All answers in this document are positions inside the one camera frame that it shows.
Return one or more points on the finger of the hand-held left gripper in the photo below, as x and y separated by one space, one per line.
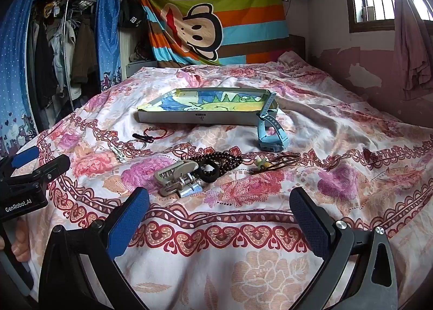
50 168
25 157

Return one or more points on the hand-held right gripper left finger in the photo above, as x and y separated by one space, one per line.
128 218

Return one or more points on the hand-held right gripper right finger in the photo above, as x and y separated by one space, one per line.
306 218

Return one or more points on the metal tin tray with car picture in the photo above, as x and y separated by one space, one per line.
203 103

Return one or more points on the person's left hand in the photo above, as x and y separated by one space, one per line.
23 242

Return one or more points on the floral pink bedsheet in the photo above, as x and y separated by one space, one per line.
236 229

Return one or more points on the blue dotted wardrobe curtain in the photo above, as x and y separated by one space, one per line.
108 43
17 76

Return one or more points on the small black clip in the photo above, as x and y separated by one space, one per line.
138 137

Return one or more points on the row of hanging clothes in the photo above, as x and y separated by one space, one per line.
67 53

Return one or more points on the brown wooden headboard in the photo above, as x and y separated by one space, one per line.
297 46

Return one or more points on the striped monkey blanket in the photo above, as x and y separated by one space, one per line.
250 26

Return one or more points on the pink curtain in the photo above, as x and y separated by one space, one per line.
412 43

